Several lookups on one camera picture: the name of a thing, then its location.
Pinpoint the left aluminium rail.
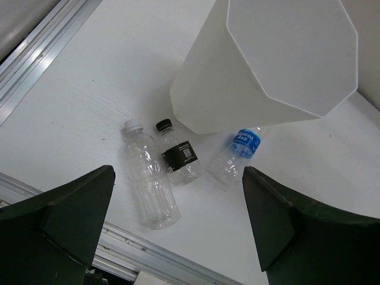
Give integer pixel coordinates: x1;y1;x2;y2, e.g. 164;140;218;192
1;1;102;124

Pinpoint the white octagonal plastic bin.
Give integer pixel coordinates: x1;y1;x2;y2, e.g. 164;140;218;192
169;1;358;134

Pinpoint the black label small bottle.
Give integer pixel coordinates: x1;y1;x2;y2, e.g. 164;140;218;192
156;119;203;186

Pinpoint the aluminium rail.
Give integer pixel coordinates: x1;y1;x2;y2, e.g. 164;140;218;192
0;170;214;285
1;1;102;124

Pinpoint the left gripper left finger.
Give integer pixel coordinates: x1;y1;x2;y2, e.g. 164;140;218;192
1;165;115;284

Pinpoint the blue label plastic bottle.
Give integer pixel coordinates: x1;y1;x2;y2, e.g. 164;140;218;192
205;126;271;190

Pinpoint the clear unlabelled plastic bottle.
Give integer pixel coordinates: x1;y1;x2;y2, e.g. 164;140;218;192
124;119;181;230

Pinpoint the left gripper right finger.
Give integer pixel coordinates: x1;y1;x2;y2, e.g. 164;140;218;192
242;167;379;284

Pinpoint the front aluminium rail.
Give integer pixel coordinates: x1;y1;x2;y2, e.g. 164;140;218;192
0;170;214;285

